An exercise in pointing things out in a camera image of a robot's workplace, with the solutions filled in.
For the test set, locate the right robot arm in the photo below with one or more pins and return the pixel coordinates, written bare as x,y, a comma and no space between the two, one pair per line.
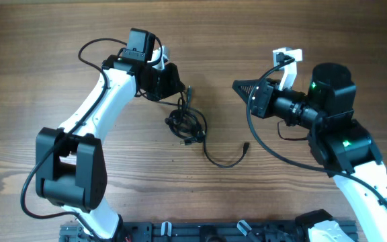
342,147

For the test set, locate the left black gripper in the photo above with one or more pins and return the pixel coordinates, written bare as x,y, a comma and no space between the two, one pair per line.
174,85

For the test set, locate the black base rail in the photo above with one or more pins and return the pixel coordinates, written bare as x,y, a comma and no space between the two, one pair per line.
272,230

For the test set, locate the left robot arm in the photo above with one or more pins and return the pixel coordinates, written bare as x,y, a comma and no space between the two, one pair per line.
70,170

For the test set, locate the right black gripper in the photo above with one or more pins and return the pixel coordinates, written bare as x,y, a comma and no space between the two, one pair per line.
261,98

